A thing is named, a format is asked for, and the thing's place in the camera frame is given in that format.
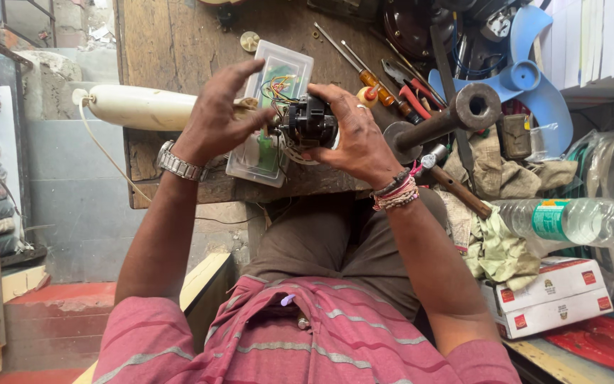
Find red plastic part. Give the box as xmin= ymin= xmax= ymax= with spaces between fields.
xmin=544 ymin=315 xmax=614 ymax=380

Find blue plastic fan blade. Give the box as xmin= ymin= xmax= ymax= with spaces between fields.
xmin=427 ymin=5 xmax=575 ymax=159

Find person's left hand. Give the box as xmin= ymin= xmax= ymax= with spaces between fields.
xmin=174 ymin=59 xmax=278 ymax=169

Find white power cable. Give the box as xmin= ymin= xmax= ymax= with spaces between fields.
xmin=77 ymin=95 xmax=153 ymax=204

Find stack of white sheets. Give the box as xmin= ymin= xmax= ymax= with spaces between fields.
xmin=530 ymin=0 xmax=614 ymax=90

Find wooden handled hammer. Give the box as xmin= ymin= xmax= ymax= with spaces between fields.
xmin=420 ymin=143 xmax=494 ymax=220

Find clear plastic water bottle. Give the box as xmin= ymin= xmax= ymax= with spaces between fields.
xmin=498 ymin=197 xmax=614 ymax=250

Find beaded thread bracelets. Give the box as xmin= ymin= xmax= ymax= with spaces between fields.
xmin=369 ymin=166 xmax=421 ymax=212

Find brown trousers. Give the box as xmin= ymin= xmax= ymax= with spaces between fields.
xmin=240 ymin=188 xmax=449 ymax=323

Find person's right hand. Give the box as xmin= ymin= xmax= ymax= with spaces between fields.
xmin=302 ymin=82 xmax=407 ymax=191

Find cream plastic gear knob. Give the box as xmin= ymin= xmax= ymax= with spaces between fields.
xmin=239 ymin=30 xmax=261 ymax=53

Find cream plastic fan housing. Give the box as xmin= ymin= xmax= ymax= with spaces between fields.
xmin=72 ymin=84 xmax=259 ymax=132

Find small brown metal block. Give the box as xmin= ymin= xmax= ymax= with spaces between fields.
xmin=500 ymin=113 xmax=533 ymax=160

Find small black knob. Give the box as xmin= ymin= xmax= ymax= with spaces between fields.
xmin=216 ymin=4 xmax=237 ymax=28

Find beige cloth rag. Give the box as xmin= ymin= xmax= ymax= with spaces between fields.
xmin=442 ymin=127 xmax=580 ymax=202

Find white cardboard carton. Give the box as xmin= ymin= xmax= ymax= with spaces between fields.
xmin=491 ymin=288 xmax=614 ymax=341
xmin=480 ymin=256 xmax=607 ymax=314

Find cream wooden bench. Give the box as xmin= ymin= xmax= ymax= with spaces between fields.
xmin=72 ymin=252 xmax=237 ymax=384

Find pale green cloth rag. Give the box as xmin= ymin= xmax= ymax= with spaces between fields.
xmin=463 ymin=205 xmax=543 ymax=292

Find black fan motor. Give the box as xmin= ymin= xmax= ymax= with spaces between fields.
xmin=276 ymin=93 xmax=340 ymax=154

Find flat metal file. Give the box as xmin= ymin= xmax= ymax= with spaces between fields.
xmin=429 ymin=24 xmax=479 ymax=190

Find green circuit board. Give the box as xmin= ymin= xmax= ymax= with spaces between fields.
xmin=255 ymin=64 xmax=301 ymax=170

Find red handled pliers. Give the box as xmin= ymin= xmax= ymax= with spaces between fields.
xmin=381 ymin=59 xmax=447 ymax=121

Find bundle of coloured wires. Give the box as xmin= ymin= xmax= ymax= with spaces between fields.
xmin=260 ymin=75 xmax=301 ymax=110

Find small red capped bottle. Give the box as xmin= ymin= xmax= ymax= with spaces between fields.
xmin=356 ymin=85 xmax=380 ymax=111

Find orange handled screwdriver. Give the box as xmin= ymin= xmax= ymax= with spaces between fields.
xmin=313 ymin=22 xmax=396 ymax=108

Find dark brown round cover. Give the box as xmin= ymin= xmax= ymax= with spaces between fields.
xmin=383 ymin=0 xmax=465 ymax=60

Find white plastic motor mount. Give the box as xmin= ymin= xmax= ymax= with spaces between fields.
xmin=280 ymin=133 xmax=323 ymax=166

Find silver metal wristwatch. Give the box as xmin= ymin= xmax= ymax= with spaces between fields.
xmin=156 ymin=140 xmax=210 ymax=182

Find clear plastic box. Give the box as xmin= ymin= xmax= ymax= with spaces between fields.
xmin=225 ymin=39 xmax=314 ymax=189

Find pink striped shirt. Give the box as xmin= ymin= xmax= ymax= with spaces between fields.
xmin=92 ymin=274 xmax=523 ymax=384

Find rusty metal pipe stand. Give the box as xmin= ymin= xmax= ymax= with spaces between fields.
xmin=383 ymin=82 xmax=503 ymax=165

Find heap of motor parts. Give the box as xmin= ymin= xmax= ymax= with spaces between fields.
xmin=431 ymin=0 xmax=533 ymax=81

